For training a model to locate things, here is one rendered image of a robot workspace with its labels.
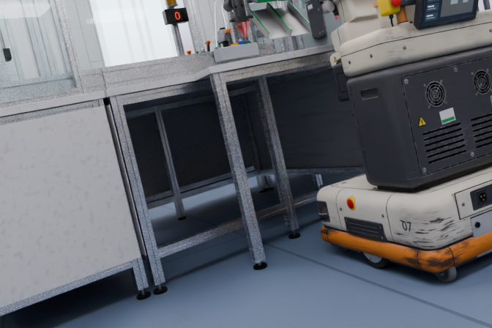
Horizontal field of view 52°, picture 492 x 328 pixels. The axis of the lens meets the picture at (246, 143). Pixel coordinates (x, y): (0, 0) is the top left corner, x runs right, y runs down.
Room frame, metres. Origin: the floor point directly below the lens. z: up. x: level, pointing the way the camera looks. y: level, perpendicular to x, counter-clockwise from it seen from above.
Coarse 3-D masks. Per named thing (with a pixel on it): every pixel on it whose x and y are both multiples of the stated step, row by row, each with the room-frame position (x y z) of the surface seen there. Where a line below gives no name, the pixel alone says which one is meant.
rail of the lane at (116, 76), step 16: (272, 48) 2.56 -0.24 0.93; (128, 64) 2.17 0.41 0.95; (144, 64) 2.20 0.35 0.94; (160, 64) 2.25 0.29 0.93; (176, 64) 2.28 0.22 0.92; (192, 64) 2.32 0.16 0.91; (208, 64) 2.36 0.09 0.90; (112, 80) 2.13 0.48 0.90; (128, 80) 2.16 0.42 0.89; (144, 80) 2.20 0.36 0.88
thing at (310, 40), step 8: (288, 0) 3.63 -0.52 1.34; (296, 0) 3.66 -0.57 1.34; (304, 0) 3.70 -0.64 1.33; (256, 8) 3.84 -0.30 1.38; (264, 8) 3.75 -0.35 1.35; (304, 8) 3.69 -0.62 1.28; (304, 16) 3.68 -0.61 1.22; (328, 16) 3.80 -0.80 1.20; (328, 24) 3.79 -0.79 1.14; (336, 24) 3.83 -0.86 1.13; (256, 32) 3.90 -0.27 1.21; (312, 32) 3.71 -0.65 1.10; (328, 32) 3.78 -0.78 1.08; (256, 40) 3.92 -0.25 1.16; (264, 40) 3.83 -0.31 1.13; (272, 40) 3.74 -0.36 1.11; (296, 40) 3.62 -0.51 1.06; (304, 40) 3.66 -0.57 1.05; (312, 40) 3.70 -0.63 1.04; (320, 40) 3.74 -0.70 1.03; (328, 40) 3.78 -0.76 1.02; (280, 48) 3.68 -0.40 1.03; (296, 48) 3.61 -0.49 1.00
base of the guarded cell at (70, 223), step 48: (96, 96) 2.02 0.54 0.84; (0, 144) 1.83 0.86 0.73; (48, 144) 1.91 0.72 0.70; (96, 144) 2.00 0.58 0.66; (0, 192) 1.81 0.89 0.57; (48, 192) 1.89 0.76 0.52; (96, 192) 1.98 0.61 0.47; (0, 240) 1.79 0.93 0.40; (48, 240) 1.87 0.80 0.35; (96, 240) 1.96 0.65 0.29; (0, 288) 1.77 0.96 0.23; (48, 288) 1.85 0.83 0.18
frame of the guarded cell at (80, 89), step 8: (56, 0) 2.02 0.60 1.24; (64, 8) 2.03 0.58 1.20; (64, 16) 2.02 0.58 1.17; (64, 24) 2.02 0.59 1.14; (64, 32) 2.02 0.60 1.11; (72, 40) 2.03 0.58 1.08; (72, 48) 2.02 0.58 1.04; (72, 56) 2.02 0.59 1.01; (72, 64) 2.02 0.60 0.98; (80, 72) 2.03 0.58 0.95; (80, 80) 2.03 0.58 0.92; (80, 88) 2.02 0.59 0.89; (32, 96) 1.93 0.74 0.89; (40, 96) 1.94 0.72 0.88; (48, 96) 1.96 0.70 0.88; (56, 96) 1.97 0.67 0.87; (64, 96) 1.99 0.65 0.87; (0, 104) 1.87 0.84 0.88; (8, 104) 1.88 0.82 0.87; (16, 104) 1.89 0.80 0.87
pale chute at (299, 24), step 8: (280, 8) 2.95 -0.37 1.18; (288, 8) 2.95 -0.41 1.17; (296, 8) 2.88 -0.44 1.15; (280, 16) 2.80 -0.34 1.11; (288, 16) 2.89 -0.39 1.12; (296, 16) 2.90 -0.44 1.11; (288, 24) 2.83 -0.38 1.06; (296, 24) 2.84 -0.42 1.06; (304, 24) 2.83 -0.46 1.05; (296, 32) 2.77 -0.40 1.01; (304, 32) 2.78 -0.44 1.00
